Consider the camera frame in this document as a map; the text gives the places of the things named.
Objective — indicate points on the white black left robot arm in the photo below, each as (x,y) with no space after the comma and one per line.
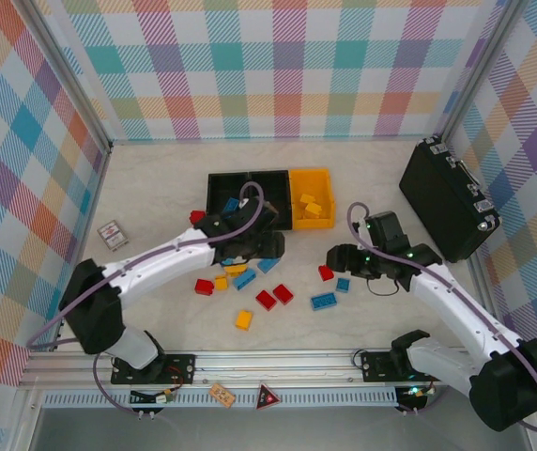
(156,268)

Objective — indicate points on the red lego brick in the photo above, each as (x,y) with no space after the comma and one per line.
(265,300)
(197,217)
(204,286)
(283,294)
(326,273)

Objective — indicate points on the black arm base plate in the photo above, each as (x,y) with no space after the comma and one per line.
(179,366)
(374,366)

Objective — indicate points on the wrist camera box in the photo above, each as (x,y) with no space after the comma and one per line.
(264,213)
(386,230)

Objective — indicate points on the playing card box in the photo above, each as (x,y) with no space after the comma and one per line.
(113,236)

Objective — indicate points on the grey metal panel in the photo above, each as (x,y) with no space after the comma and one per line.
(296,432)

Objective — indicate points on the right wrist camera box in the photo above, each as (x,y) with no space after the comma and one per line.
(386,230)

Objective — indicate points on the red triangle sticker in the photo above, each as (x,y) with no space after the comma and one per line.
(267,399)

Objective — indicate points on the orange paper tag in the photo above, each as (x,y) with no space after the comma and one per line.
(221,394)

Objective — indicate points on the black hard case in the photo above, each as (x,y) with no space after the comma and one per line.
(442,202)

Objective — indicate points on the yellow plastic bin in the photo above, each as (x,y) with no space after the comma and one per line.
(317,223)

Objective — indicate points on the small blue lego brick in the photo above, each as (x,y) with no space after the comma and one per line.
(225,261)
(342,285)

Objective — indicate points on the yellow lego brick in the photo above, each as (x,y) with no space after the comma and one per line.
(305,199)
(316,210)
(244,320)
(221,283)
(236,270)

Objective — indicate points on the aluminium frame post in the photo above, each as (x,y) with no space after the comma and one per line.
(480,70)
(71,75)

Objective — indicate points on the aluminium mounting rail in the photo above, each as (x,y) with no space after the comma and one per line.
(273,366)

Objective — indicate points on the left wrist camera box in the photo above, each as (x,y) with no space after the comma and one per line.
(264,213)

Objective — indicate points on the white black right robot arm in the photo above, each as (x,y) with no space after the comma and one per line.
(461,310)

